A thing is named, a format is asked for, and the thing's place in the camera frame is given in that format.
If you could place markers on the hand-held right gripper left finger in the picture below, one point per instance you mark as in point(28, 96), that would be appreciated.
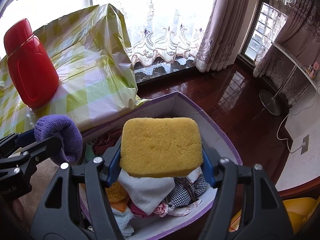
point(113, 165)

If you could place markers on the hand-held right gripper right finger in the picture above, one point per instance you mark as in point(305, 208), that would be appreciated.
point(208, 170)

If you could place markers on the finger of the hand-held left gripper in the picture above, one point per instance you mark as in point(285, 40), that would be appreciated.
point(25, 136)
point(42, 150)

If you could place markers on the purple knit hat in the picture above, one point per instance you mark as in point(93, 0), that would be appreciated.
point(65, 135)

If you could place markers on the round orange sponge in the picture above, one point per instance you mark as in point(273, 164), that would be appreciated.
point(116, 192)

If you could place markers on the black white houndstooth cloth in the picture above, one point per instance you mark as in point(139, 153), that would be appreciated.
point(185, 192)

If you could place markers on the orange organza bag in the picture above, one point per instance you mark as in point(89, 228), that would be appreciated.
point(121, 206)

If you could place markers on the white towel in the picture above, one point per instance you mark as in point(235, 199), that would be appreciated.
point(147, 192)

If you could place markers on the yellow rectangular sponge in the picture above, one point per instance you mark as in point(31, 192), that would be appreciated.
point(160, 145)

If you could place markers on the purple white cardboard box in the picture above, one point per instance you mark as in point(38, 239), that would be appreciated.
point(200, 120)

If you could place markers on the beige plush cushion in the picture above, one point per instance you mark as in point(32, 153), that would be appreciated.
point(40, 180)

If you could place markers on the red thermos bottle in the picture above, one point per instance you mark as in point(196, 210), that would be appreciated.
point(32, 75)

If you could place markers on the yellow checkered plastic tablecloth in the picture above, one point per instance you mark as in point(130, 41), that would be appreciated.
point(95, 80)

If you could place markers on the white side table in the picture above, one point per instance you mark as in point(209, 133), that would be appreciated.
point(270, 102)

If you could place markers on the yellow plastic bag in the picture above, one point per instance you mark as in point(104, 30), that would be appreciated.
point(295, 210)

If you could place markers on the dark marble window sill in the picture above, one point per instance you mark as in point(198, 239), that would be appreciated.
point(162, 70)

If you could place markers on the sheer embroidered curtain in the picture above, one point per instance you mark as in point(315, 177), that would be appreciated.
point(170, 45)

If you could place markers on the small pink object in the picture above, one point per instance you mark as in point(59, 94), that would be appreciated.
point(313, 68)

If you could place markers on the mauve patterned curtain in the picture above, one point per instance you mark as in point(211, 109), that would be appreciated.
point(225, 17)
point(295, 42)

